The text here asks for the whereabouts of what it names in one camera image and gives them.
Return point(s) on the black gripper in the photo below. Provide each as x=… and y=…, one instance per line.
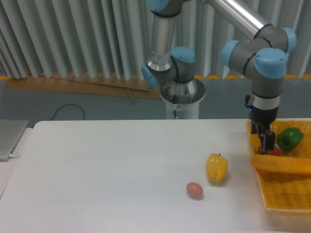
x=260, y=117

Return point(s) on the long orange bread loaf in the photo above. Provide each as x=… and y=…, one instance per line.
x=288, y=165

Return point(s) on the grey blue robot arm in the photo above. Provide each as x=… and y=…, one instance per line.
x=263, y=60

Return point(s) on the red bell pepper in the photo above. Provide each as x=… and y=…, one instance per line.
x=274, y=152

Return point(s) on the green bell pepper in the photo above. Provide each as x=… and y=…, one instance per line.
x=289, y=138

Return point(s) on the yellow bell pepper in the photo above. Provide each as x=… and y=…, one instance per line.
x=216, y=168

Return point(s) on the yellow woven basket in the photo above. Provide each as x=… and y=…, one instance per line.
x=281, y=191

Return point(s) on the brown egg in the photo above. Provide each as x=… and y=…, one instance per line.
x=194, y=190

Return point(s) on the brown cardboard sheet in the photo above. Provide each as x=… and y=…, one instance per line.
x=99, y=86

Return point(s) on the white folding partition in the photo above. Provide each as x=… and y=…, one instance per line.
x=113, y=37

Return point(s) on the silver laptop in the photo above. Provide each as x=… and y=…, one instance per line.
x=11, y=131

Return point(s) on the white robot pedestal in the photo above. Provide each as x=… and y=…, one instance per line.
x=182, y=100

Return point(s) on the white laptop cable plug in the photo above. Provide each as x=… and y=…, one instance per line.
x=11, y=156

